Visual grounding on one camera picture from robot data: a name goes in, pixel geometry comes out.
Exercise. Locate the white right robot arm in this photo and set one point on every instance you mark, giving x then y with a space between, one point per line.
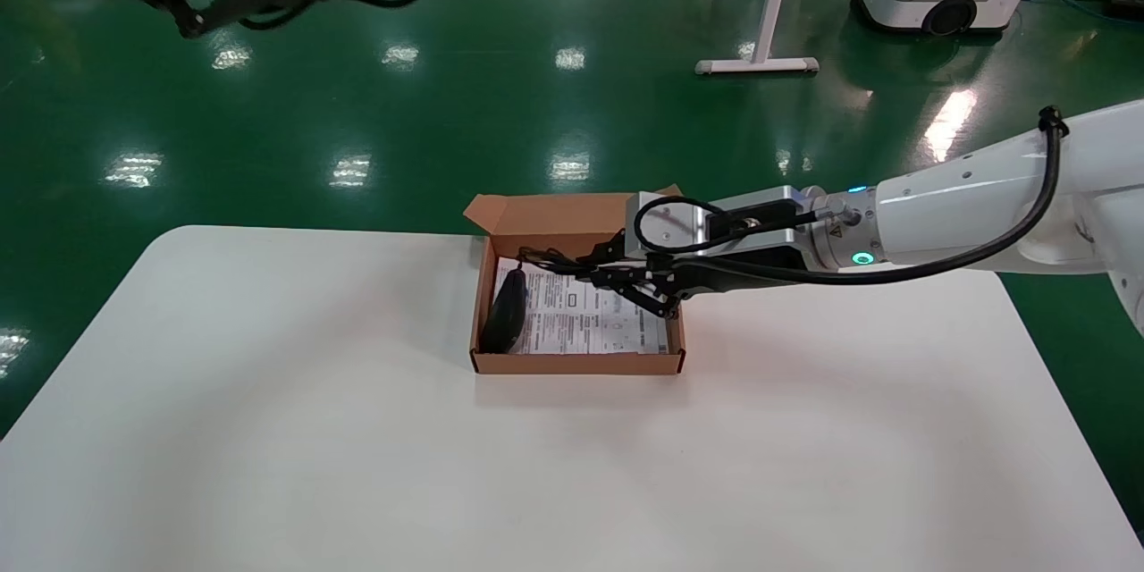
965 197

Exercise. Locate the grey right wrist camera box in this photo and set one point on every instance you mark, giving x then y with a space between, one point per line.
769 210

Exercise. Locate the black computer mouse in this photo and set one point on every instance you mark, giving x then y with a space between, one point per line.
505 313

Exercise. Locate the white table stand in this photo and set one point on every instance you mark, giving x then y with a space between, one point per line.
760 64

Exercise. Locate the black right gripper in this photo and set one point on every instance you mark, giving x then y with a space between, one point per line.
742 273

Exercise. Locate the white printed instruction sheet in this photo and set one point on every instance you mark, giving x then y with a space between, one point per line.
572 322

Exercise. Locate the black power adapter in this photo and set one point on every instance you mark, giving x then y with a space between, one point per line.
1126 6

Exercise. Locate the brown cardboard box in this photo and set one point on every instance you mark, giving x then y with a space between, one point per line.
572 364

